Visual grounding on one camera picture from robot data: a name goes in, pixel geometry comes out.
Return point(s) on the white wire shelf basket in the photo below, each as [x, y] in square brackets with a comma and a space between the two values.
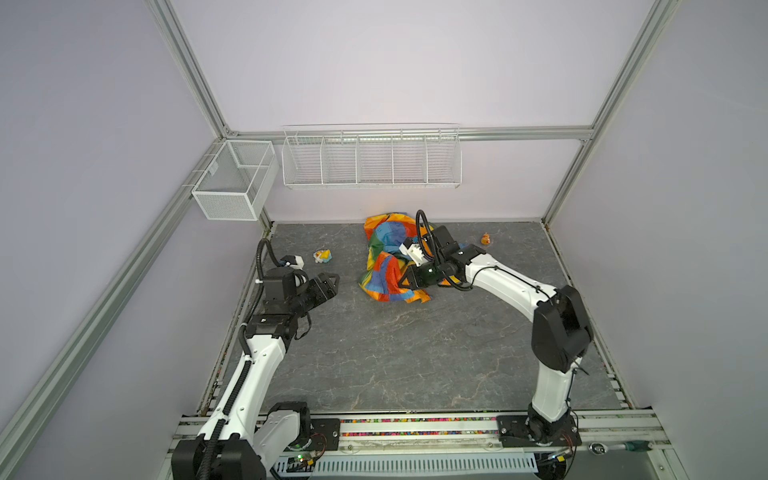
[389, 155]

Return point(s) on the rainbow striped jacket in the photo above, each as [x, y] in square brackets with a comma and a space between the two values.
[387, 264]

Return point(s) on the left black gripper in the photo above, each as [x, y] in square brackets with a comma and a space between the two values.
[329, 291]

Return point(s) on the yellow white small toy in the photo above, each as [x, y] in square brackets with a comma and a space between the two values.
[323, 256]

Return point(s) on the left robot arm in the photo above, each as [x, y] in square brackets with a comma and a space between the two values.
[234, 443]

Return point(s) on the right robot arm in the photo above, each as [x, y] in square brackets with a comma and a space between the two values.
[561, 329]

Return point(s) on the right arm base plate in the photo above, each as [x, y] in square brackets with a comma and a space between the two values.
[518, 430]

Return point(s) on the white slotted cable duct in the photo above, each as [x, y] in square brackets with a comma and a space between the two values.
[409, 465]

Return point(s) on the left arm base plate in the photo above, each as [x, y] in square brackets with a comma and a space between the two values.
[323, 435]

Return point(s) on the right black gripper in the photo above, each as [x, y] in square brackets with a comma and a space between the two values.
[413, 272]

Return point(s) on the green handled ratchet tool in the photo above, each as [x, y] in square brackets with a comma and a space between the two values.
[635, 446]

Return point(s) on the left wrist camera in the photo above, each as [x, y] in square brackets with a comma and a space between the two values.
[293, 261]

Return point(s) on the white mesh box basket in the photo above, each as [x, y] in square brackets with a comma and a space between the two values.
[237, 181]

